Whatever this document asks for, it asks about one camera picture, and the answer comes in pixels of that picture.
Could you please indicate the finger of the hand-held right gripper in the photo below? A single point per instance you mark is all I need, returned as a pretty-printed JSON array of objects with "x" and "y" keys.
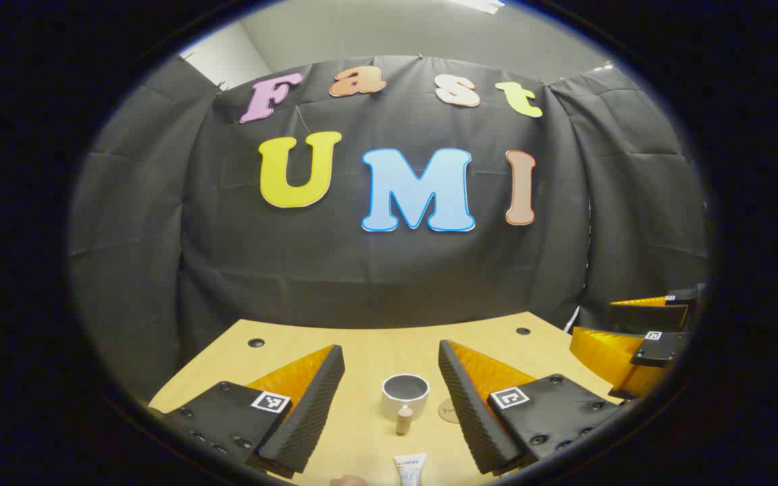
[
  {"x": 645, "y": 317},
  {"x": 659, "y": 349}
]

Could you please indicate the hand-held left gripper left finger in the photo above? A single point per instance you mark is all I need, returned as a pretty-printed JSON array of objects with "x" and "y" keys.
[{"x": 308, "y": 425}]

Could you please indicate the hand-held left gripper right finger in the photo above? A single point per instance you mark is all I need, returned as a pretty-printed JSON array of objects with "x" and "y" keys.
[{"x": 470, "y": 418}]

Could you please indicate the round cork coaster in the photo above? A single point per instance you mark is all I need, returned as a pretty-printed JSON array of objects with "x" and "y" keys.
[{"x": 448, "y": 410}]

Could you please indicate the white toothpaste tube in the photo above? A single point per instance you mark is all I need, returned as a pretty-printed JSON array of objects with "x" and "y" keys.
[{"x": 409, "y": 469}]

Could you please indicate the wooden desktop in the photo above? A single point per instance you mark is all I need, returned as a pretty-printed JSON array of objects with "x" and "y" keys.
[{"x": 375, "y": 351}]

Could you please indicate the black backdrop cloth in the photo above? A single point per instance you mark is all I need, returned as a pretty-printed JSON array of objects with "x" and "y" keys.
[{"x": 362, "y": 270}]

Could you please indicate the ceiling light panel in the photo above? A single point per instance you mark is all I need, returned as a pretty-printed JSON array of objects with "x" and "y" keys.
[{"x": 480, "y": 5}]

